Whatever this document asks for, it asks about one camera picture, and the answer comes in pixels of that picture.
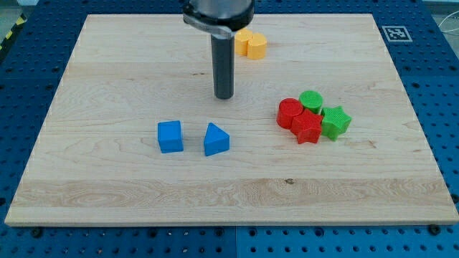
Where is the red cylinder block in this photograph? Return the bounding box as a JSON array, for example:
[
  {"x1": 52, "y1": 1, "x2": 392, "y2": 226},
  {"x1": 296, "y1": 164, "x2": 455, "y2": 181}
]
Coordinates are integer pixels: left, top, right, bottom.
[{"x1": 276, "y1": 98, "x2": 303, "y2": 129}]

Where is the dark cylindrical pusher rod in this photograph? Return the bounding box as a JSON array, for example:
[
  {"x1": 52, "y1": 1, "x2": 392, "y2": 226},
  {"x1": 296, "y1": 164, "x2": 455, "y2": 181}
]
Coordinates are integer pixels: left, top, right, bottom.
[{"x1": 211, "y1": 35, "x2": 235, "y2": 100}]

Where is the blue cube block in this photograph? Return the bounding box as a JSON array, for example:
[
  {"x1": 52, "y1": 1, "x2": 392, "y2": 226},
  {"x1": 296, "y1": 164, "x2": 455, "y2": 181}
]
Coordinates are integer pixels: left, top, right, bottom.
[{"x1": 157, "y1": 120, "x2": 184, "y2": 153}]

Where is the green star block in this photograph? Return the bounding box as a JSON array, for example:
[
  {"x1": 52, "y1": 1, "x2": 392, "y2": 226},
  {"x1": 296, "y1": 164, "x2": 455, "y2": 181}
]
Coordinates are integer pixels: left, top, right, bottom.
[{"x1": 321, "y1": 106, "x2": 352, "y2": 141}]

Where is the green cylinder block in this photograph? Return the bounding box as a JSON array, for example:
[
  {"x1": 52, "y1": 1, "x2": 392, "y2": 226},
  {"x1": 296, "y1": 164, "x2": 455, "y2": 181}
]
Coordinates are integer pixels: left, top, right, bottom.
[{"x1": 298, "y1": 90, "x2": 323, "y2": 114}]

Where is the yellow black hazard tape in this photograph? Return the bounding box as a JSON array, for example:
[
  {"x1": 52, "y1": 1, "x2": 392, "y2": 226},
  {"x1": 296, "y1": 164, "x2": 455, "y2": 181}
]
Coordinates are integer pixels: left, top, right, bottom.
[{"x1": 1, "y1": 13, "x2": 27, "y2": 54}]

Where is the white cable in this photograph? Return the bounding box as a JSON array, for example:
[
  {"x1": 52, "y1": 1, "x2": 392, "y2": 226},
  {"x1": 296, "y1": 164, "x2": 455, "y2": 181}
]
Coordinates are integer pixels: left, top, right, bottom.
[{"x1": 437, "y1": 10, "x2": 459, "y2": 37}]

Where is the grey robot arm flange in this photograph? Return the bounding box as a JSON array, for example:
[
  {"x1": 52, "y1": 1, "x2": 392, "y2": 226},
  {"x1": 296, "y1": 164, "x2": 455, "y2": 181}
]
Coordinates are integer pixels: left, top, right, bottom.
[{"x1": 182, "y1": 0, "x2": 255, "y2": 39}]

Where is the blue triangle block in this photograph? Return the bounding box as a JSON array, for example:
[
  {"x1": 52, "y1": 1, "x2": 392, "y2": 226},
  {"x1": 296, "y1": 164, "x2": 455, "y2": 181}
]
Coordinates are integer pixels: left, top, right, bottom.
[{"x1": 204, "y1": 123, "x2": 230, "y2": 156}]

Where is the red star block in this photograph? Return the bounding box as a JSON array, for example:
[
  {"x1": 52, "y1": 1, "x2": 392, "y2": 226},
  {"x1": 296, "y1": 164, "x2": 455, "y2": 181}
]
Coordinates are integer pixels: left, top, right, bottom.
[{"x1": 290, "y1": 109, "x2": 323, "y2": 144}]

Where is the white fiducial marker tag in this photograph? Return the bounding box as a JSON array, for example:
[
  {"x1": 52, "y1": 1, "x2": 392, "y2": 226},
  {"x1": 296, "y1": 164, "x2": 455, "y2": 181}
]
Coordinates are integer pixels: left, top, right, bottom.
[{"x1": 382, "y1": 26, "x2": 412, "y2": 42}]

